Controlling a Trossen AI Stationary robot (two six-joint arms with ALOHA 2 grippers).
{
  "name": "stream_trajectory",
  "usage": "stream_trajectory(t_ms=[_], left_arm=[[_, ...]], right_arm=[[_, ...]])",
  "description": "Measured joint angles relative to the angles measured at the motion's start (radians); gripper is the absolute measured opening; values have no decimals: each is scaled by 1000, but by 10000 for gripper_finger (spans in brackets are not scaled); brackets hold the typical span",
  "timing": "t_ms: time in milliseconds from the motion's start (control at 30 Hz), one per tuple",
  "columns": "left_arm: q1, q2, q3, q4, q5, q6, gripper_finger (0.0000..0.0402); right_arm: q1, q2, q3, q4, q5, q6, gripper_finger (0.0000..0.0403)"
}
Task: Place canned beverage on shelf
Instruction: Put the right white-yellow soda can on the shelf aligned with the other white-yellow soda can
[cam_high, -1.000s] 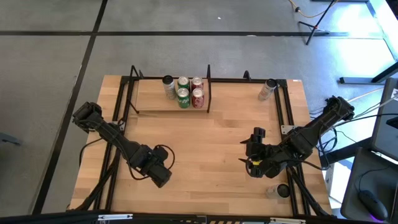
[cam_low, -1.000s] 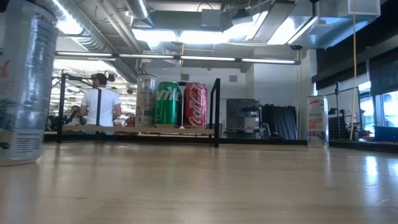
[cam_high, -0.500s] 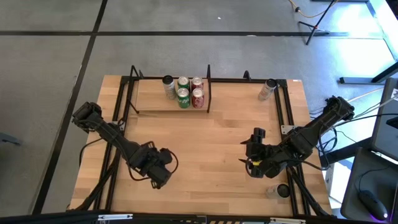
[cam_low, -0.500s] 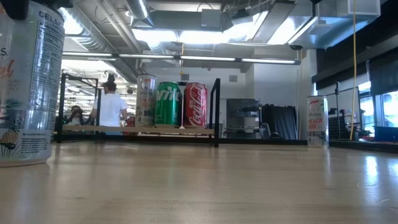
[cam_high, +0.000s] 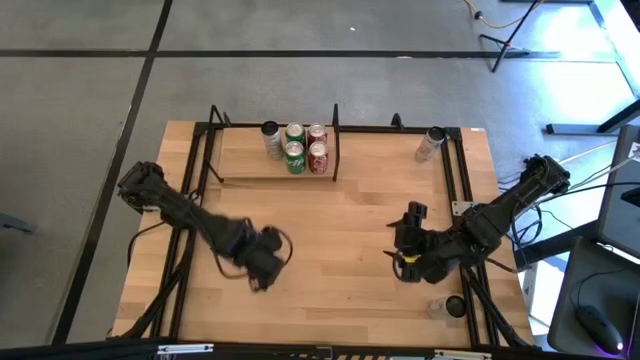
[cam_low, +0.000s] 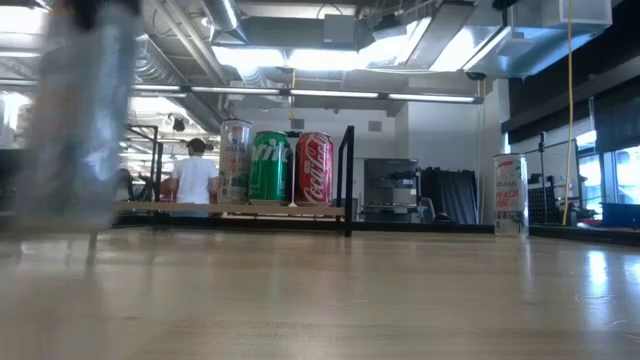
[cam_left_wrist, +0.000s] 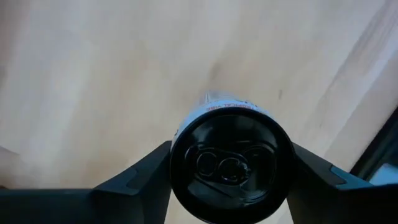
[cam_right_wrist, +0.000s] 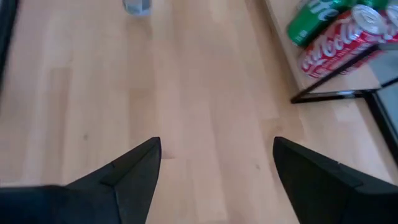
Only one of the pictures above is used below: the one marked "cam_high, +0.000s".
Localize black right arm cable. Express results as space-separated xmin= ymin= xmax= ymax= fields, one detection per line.
xmin=508 ymin=202 xmax=547 ymax=271

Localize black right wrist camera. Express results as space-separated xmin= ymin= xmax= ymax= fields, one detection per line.
xmin=405 ymin=200 xmax=429 ymax=227

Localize wooden shelf black metal frame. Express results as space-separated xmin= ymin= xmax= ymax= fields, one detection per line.
xmin=202 ymin=103 xmax=343 ymax=185

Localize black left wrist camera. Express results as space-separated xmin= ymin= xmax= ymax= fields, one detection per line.
xmin=260 ymin=225 xmax=285 ymax=251

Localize yellow cable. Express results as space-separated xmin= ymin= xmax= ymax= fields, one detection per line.
xmin=462 ymin=0 xmax=545 ymax=30

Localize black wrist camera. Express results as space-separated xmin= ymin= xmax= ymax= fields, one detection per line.
xmin=405 ymin=200 xmax=429 ymax=227
xmin=260 ymin=225 xmax=285 ymax=251

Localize green Sprite can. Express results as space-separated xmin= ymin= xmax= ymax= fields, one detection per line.
xmin=283 ymin=140 xmax=307 ymax=176
xmin=285 ymin=121 xmax=307 ymax=144

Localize white red Celsius slim can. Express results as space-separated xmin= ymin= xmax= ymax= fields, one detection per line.
xmin=414 ymin=125 xmax=447 ymax=164

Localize black rig beam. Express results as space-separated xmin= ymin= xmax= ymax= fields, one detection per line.
xmin=0 ymin=338 xmax=601 ymax=360

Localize black computer mouse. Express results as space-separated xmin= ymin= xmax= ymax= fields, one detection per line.
xmin=575 ymin=304 xmax=626 ymax=357

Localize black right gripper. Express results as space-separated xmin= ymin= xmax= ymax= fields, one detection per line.
xmin=382 ymin=218 xmax=454 ymax=285

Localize red Coca-Cola can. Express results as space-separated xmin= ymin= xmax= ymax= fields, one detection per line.
xmin=306 ymin=122 xmax=329 ymax=146
xmin=308 ymin=141 xmax=331 ymax=176

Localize silver pineapple Celsius slim can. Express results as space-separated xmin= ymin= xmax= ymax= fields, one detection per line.
xmin=425 ymin=294 xmax=468 ymax=321

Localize dark chair base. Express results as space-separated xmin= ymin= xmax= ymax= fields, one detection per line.
xmin=0 ymin=212 xmax=36 ymax=236

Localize black tripod stand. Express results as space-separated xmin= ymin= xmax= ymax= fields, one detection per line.
xmin=478 ymin=0 xmax=561 ymax=74

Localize black aluminium table frame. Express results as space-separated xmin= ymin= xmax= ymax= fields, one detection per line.
xmin=107 ymin=112 xmax=539 ymax=350

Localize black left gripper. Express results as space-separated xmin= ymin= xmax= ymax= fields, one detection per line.
xmin=233 ymin=228 xmax=287 ymax=294

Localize silver beam bracket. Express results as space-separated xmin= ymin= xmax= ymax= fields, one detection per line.
xmin=433 ymin=349 xmax=493 ymax=360
xmin=157 ymin=343 xmax=214 ymax=356

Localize thin black cable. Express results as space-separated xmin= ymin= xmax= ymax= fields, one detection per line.
xmin=126 ymin=221 xmax=167 ymax=267

